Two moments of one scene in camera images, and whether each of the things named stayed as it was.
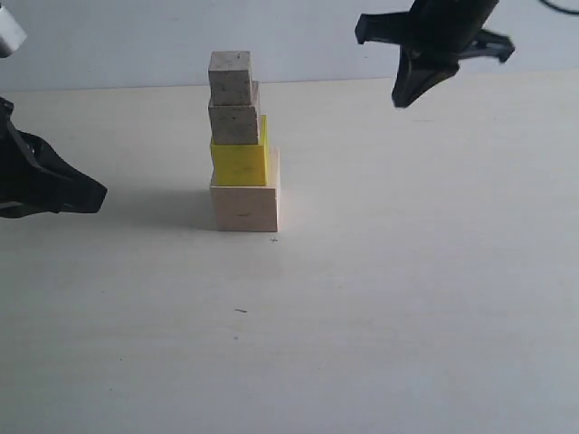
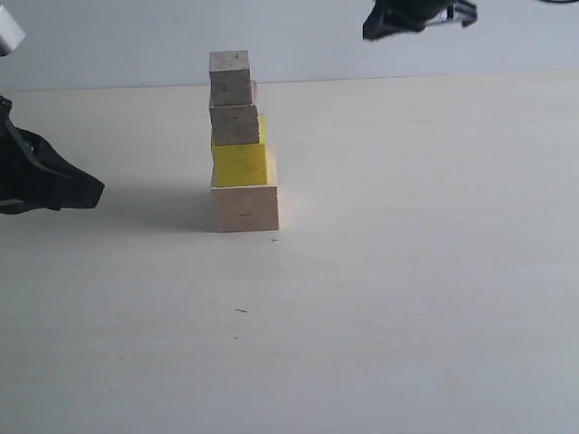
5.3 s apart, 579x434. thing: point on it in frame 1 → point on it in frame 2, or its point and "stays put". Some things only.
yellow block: (242, 165) stays put
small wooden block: (229, 78) stays put
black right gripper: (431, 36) → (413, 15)
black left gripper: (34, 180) stays put
